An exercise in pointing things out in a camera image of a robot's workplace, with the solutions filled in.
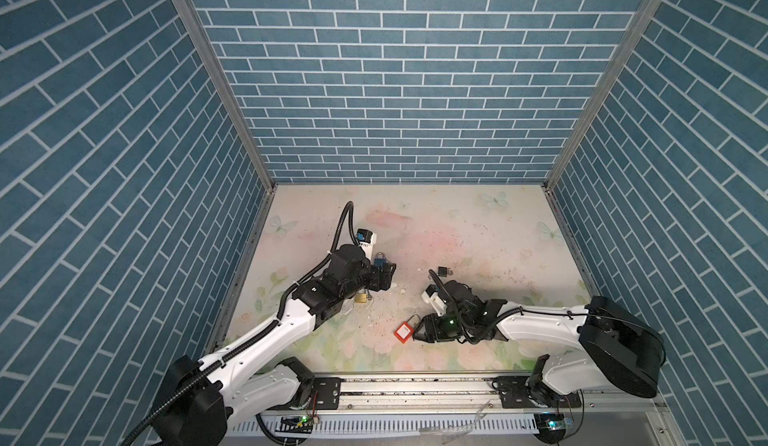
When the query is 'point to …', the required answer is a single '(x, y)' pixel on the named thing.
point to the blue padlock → (380, 259)
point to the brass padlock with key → (361, 296)
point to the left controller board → (295, 424)
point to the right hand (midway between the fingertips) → (415, 333)
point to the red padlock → (404, 331)
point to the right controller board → (551, 426)
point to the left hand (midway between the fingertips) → (385, 264)
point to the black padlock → (444, 271)
